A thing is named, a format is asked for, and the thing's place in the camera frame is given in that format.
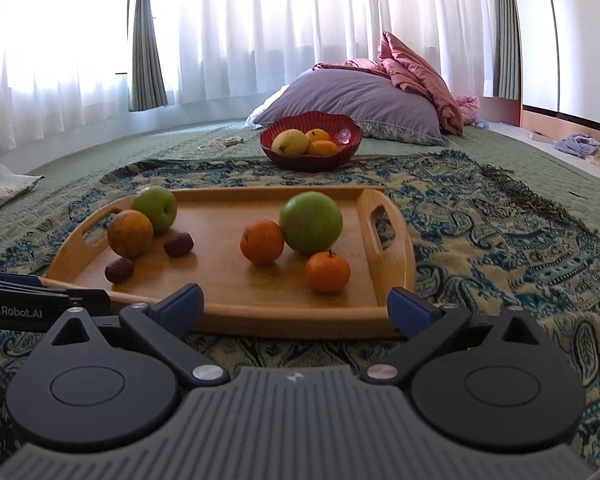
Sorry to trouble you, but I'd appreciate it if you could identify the red date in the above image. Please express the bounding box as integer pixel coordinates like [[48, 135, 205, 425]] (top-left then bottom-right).
[[163, 232, 195, 258], [105, 258, 135, 284]]

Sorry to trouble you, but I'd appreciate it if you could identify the tangerine with stem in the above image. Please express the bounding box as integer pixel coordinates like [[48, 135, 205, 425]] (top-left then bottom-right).
[[303, 250, 351, 294]]

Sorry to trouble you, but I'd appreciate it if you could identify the small green apple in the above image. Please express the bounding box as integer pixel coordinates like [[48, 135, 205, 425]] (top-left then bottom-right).
[[131, 185, 178, 235]]

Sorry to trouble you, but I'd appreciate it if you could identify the small orange tangerine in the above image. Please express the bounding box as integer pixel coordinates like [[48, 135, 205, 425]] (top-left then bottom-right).
[[240, 219, 285, 266]]

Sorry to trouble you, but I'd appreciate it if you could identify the large orange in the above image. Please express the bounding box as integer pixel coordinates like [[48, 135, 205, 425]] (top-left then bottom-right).
[[107, 209, 154, 259]]

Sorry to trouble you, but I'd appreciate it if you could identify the patterned teal beige throw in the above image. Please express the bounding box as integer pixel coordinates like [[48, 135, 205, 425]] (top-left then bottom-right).
[[0, 151, 600, 468]]

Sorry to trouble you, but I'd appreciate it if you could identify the white crumpled bag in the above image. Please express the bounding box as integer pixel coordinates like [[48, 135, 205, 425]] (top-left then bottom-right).
[[0, 165, 43, 207]]

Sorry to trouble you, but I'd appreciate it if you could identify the wooden serving tray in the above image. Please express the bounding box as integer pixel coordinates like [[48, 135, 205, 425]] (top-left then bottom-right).
[[44, 186, 416, 339]]

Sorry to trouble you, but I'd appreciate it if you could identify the large green apple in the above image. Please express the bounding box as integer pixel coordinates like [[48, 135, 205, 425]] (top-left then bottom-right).
[[278, 192, 343, 255]]

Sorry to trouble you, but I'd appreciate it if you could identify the green quilted bedspread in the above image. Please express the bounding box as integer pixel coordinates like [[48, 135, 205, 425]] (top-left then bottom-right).
[[0, 122, 600, 274]]

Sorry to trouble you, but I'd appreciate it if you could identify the red fruit bowl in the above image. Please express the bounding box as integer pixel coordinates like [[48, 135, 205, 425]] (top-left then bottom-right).
[[260, 110, 362, 172]]

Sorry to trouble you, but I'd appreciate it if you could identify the purple pillow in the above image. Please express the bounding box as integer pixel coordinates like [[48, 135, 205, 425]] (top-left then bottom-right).
[[246, 68, 446, 146]]

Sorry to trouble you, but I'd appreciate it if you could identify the orange in bowl rear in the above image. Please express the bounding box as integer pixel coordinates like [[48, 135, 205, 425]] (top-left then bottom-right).
[[306, 128, 330, 143]]

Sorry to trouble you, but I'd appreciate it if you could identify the yellow mango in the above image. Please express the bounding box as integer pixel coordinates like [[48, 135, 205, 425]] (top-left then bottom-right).
[[272, 129, 309, 158]]

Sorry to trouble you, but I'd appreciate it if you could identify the green curtain left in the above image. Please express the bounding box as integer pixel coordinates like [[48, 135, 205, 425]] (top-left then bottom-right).
[[129, 0, 168, 112]]

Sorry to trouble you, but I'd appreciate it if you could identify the green curtain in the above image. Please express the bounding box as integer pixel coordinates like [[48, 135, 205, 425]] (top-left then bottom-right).
[[129, 0, 168, 112], [494, 0, 521, 101]]

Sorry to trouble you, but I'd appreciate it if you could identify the lavender cloth on floor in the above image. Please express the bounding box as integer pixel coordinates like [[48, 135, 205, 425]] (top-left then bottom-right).
[[555, 133, 600, 158]]

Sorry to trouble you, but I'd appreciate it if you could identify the white sheer curtain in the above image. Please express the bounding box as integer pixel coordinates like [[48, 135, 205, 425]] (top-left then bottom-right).
[[0, 0, 495, 156]]

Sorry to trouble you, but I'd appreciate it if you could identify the pink blanket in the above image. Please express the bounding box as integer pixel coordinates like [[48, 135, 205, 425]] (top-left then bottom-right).
[[312, 30, 480, 136]]

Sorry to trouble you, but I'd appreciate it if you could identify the green curtain right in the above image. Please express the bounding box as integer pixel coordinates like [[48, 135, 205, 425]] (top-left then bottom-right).
[[494, 0, 521, 101]]

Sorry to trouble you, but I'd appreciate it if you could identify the small white charger cable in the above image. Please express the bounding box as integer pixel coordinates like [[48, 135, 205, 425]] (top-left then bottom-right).
[[197, 135, 246, 152]]

